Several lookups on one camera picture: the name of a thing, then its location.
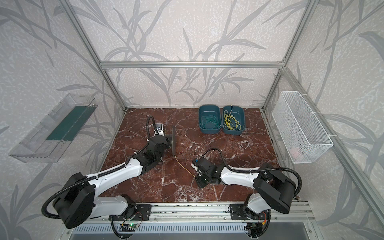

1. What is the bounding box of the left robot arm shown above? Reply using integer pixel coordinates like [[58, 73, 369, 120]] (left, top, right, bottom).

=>
[[41, 123, 176, 229]]

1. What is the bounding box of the green circuit board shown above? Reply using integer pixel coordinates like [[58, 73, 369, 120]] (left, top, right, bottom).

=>
[[119, 223, 141, 232]]

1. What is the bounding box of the green cable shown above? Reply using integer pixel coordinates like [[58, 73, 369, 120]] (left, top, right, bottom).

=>
[[200, 111, 221, 130]]

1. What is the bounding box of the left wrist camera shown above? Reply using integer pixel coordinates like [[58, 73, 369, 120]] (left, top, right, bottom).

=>
[[154, 124, 165, 136]]

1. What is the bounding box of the pink object in basket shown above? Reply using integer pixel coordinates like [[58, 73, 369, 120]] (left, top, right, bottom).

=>
[[290, 147, 303, 161]]

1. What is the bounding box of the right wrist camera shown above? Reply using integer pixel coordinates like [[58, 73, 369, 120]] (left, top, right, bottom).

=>
[[191, 159, 204, 176]]

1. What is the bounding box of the right teal plastic bin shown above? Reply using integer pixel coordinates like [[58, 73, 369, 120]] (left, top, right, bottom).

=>
[[222, 105, 246, 135]]

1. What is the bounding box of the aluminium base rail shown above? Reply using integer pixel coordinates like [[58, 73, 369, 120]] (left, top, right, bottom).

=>
[[56, 201, 323, 240]]

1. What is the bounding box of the clear plastic wall tray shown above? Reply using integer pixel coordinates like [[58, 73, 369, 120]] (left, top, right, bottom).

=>
[[9, 94, 98, 163]]

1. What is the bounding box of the white wire mesh basket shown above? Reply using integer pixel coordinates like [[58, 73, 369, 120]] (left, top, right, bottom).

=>
[[272, 91, 334, 164]]

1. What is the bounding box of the dark grey foam spool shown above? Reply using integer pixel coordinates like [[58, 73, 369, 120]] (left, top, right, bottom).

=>
[[171, 126, 176, 158]]

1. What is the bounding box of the teal plastic bin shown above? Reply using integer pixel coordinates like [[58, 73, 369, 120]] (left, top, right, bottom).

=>
[[222, 105, 246, 135], [199, 105, 222, 134]]

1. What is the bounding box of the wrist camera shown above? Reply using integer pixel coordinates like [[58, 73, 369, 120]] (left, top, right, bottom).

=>
[[191, 159, 204, 176], [154, 124, 165, 136]]

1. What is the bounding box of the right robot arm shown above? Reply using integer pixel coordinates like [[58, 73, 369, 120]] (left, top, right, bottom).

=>
[[191, 148, 303, 219]]

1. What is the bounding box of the aluminium frame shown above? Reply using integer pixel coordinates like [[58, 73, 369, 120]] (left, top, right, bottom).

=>
[[59, 1, 384, 224]]

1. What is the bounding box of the left teal plastic bin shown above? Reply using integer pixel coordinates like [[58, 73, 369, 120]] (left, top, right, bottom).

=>
[[199, 105, 222, 134]]

